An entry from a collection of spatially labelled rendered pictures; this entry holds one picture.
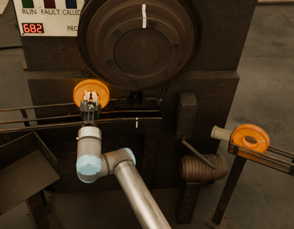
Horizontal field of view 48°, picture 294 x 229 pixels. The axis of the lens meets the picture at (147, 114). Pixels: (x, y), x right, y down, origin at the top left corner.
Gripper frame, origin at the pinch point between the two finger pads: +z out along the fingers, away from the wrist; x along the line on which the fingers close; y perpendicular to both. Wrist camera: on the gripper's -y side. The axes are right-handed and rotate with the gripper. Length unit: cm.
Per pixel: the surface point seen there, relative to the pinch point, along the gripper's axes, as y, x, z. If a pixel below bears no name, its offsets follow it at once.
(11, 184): -16, 33, -35
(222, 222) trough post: -76, -71, -41
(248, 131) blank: -4, -67, -19
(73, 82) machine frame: -1.1, 8.0, 6.0
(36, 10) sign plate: 29.1, 18.7, 18.2
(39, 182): -14.9, 21.4, -34.6
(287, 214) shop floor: -78, -113, -38
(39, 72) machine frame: 0.2, 22.7, 10.8
